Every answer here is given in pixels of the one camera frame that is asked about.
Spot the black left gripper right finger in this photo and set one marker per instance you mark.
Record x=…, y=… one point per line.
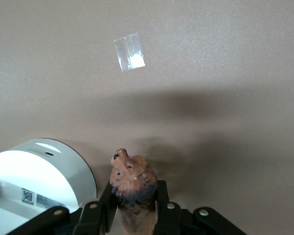
x=167, y=220

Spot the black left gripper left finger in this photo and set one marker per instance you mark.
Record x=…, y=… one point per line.
x=98, y=218

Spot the brown lion statue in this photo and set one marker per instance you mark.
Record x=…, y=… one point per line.
x=134, y=181

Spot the white round stand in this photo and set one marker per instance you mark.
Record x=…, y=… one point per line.
x=39, y=171

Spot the brown table cover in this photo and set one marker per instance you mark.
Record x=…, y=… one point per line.
x=210, y=73

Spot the clear tape patch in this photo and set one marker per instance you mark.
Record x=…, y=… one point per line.
x=129, y=52

